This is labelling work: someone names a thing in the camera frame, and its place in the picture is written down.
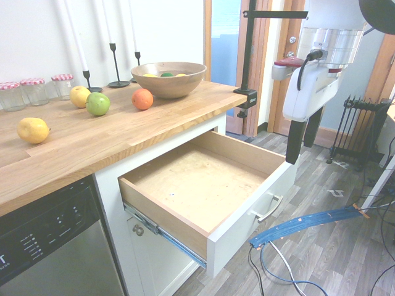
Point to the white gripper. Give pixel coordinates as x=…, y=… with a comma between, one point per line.
x=304, y=92

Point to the white wooden drawer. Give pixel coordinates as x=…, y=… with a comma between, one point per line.
x=197, y=182

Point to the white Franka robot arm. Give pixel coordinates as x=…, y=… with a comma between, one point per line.
x=336, y=27

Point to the wooden door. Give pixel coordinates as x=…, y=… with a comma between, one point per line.
x=281, y=101

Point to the black oil radiator heater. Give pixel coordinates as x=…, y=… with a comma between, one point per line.
x=359, y=132

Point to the metal door knob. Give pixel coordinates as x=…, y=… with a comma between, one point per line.
x=291, y=46

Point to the yellow lemon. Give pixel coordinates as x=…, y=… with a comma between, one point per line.
x=32, y=130
x=150, y=75
x=180, y=75

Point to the black round lamp shade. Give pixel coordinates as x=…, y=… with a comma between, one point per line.
x=378, y=13

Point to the wooden bowl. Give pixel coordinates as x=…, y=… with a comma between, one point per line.
x=168, y=83

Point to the green lime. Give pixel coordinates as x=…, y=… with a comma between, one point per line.
x=166, y=74

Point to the orange fruit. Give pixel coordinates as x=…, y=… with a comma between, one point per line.
x=142, y=99

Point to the black candle holder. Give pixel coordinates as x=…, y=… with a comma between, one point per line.
x=137, y=66
x=89, y=83
x=117, y=81

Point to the white kitchen cabinet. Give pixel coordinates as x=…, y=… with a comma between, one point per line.
x=160, y=256

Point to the round metal cabinet knob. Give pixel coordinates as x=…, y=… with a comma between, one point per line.
x=138, y=230

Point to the white taper candle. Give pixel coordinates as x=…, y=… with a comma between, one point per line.
x=133, y=27
x=108, y=21
x=77, y=40

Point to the green apple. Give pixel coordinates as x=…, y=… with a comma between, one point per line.
x=97, y=104

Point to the yellow apple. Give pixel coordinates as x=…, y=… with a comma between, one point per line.
x=78, y=96

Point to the glass jar checkered lid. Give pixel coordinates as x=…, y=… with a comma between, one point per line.
x=34, y=92
x=63, y=87
x=10, y=97

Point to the stainless steel dishwasher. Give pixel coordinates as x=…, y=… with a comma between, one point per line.
x=52, y=246

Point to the black clamp camera stand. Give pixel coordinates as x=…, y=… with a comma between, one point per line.
x=248, y=61

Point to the wooden door frame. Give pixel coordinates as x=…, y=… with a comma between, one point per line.
x=259, y=46

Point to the metal drawer slide rail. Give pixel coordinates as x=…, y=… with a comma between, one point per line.
x=160, y=229

